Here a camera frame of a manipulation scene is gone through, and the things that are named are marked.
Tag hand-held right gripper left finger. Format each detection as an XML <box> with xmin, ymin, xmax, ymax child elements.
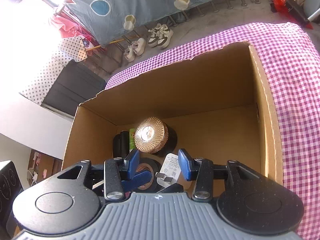
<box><xmin>57</xmin><ymin>149</ymin><xmax>140</xmax><ymax>201</ymax></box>

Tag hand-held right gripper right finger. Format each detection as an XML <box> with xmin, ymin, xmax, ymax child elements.
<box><xmin>178</xmin><ymin>149</ymin><xmax>260</xmax><ymax>202</ymax></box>

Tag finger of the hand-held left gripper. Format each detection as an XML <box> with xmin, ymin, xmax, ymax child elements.
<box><xmin>122</xmin><ymin>171</ymin><xmax>154</xmax><ymax>193</ymax></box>

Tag white charger plug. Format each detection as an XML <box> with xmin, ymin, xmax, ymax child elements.
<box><xmin>156</xmin><ymin>152</ymin><xmax>193</xmax><ymax>189</ymax></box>

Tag black electrical tape roll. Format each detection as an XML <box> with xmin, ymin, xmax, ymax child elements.
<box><xmin>130</xmin><ymin>157</ymin><xmax>162</xmax><ymax>193</ymax></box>

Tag black lipstick tube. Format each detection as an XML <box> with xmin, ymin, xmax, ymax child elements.
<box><xmin>119</xmin><ymin>130</ymin><xmax>131</xmax><ymax>157</ymax></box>

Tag green glue stick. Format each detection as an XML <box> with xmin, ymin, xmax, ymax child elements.
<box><xmin>129</xmin><ymin>128</ymin><xmax>137</xmax><ymax>153</ymax></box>

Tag black cylinder with key ring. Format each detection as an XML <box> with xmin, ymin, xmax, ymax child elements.
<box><xmin>113</xmin><ymin>134</ymin><xmax>123</xmax><ymax>158</ymax></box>

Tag dark jar with gold lid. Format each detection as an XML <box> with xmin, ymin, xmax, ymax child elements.
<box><xmin>134</xmin><ymin>117</ymin><xmax>178</xmax><ymax>155</ymax></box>

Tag brown cardboard box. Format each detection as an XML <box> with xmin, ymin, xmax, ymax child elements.
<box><xmin>61</xmin><ymin>41</ymin><xmax>284</xmax><ymax>198</ymax></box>

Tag dark grey cabinet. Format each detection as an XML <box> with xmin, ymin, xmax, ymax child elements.
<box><xmin>41</xmin><ymin>60</ymin><xmax>107</xmax><ymax>118</ymax></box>

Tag white star-dotted cloth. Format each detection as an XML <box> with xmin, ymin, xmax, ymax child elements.
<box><xmin>19</xmin><ymin>36</ymin><xmax>88</xmax><ymax>105</ymax></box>

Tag small white shoe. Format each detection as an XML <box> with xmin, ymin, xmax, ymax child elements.
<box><xmin>124</xmin><ymin>45</ymin><xmax>137</xmax><ymax>62</ymax></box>
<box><xmin>131</xmin><ymin>38</ymin><xmax>147</xmax><ymax>56</ymax></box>

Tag yellow pole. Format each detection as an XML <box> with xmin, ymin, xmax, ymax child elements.
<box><xmin>86</xmin><ymin>38</ymin><xmax>125</xmax><ymax>52</ymax></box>

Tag white sneakers pair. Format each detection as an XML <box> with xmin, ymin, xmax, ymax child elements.
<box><xmin>156</xmin><ymin>25</ymin><xmax>174</xmax><ymax>49</ymax></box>

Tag white and green sneaker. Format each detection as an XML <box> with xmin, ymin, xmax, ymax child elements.
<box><xmin>147</xmin><ymin>24</ymin><xmax>163</xmax><ymax>47</ymax></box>

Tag pink hanging clothes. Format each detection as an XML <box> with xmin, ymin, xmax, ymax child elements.
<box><xmin>49</xmin><ymin>10</ymin><xmax>90</xmax><ymax>45</ymax></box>

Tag blue sheet with round dots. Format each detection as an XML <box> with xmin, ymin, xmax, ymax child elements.
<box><xmin>67</xmin><ymin>0</ymin><xmax>265</xmax><ymax>47</ymax></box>

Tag red plastic bag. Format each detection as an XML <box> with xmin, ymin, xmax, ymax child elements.
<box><xmin>272</xmin><ymin>0</ymin><xmax>288</xmax><ymax>13</ymax></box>

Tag black bag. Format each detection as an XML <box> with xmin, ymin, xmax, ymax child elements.
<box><xmin>285</xmin><ymin>0</ymin><xmax>310</xmax><ymax>27</ymax></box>

